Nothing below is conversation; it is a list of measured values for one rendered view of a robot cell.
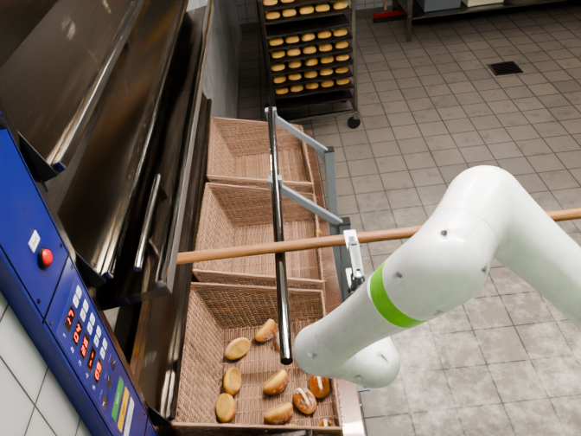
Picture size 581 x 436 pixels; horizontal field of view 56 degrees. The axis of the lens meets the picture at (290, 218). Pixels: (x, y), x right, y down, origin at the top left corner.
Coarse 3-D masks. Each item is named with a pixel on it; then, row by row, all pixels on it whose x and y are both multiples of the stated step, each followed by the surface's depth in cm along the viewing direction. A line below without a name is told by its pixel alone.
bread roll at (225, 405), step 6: (222, 396) 179; (228, 396) 178; (216, 402) 178; (222, 402) 177; (228, 402) 176; (234, 402) 178; (216, 408) 177; (222, 408) 176; (228, 408) 175; (234, 408) 176; (222, 414) 174; (228, 414) 174; (222, 420) 174; (228, 420) 174
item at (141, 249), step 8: (160, 176) 134; (160, 184) 134; (152, 192) 129; (160, 192) 134; (152, 200) 126; (152, 208) 124; (152, 216) 123; (144, 224) 120; (144, 232) 117; (144, 240) 116; (144, 248) 114; (152, 248) 119; (136, 256) 112; (136, 264) 110
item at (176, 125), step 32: (192, 32) 227; (192, 64) 200; (160, 128) 167; (192, 128) 161; (160, 160) 152; (128, 224) 132; (160, 224) 128; (128, 256) 122; (128, 288) 114; (160, 288) 111
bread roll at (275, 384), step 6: (282, 372) 183; (270, 378) 184; (276, 378) 181; (282, 378) 182; (264, 384) 182; (270, 384) 180; (276, 384) 180; (282, 384) 182; (264, 390) 181; (270, 390) 180; (276, 390) 181; (282, 390) 183
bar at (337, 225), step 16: (272, 112) 214; (272, 128) 205; (288, 128) 222; (272, 144) 195; (320, 144) 229; (272, 160) 188; (272, 176) 180; (272, 192) 174; (288, 192) 183; (272, 208) 168; (320, 208) 189; (336, 208) 248; (336, 224) 193; (336, 256) 267; (336, 272) 274; (288, 304) 137; (288, 320) 133; (288, 336) 129; (288, 352) 125
